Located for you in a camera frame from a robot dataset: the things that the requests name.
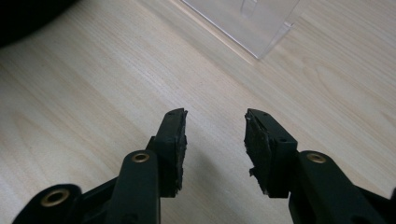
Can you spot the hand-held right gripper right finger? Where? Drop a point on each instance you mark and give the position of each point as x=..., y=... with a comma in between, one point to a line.
x=267, y=155

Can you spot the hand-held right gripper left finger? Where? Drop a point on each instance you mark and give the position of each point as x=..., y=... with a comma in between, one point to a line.
x=169, y=146

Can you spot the clear acrylic box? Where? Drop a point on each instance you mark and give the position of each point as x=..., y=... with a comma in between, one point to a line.
x=249, y=21

